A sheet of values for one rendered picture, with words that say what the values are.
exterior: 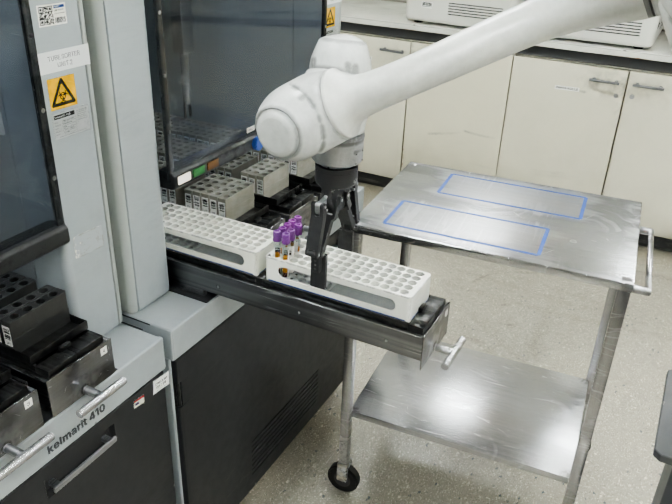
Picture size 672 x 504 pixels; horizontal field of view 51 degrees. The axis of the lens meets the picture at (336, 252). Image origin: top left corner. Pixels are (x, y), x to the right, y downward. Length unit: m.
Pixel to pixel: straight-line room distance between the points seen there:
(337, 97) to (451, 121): 2.66
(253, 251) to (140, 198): 0.23
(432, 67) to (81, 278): 0.68
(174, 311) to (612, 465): 1.42
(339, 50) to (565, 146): 2.47
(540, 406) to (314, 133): 1.21
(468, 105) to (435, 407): 2.00
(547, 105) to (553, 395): 1.78
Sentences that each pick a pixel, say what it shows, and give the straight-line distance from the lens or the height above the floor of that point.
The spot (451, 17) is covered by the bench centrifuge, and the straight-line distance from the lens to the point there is 3.54.
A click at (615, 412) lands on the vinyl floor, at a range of 2.50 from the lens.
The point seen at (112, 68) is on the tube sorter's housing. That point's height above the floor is 1.21.
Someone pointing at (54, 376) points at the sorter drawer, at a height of 0.81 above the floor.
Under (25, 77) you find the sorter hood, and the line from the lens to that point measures 1.10.
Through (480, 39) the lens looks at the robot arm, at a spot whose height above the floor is 1.31.
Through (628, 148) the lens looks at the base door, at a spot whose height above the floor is 0.47.
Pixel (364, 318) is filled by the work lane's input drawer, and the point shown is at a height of 0.80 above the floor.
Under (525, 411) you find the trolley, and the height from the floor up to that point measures 0.28.
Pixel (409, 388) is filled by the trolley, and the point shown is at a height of 0.28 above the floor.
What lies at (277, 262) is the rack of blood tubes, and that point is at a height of 0.86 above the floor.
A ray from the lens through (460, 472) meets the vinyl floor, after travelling 2.14.
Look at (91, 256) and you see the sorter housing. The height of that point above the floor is 0.91.
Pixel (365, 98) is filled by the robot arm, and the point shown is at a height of 1.23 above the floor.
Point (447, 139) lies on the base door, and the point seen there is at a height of 0.36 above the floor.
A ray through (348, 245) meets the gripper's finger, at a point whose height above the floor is 0.88.
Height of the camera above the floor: 1.48
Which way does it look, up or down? 28 degrees down
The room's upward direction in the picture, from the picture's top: 2 degrees clockwise
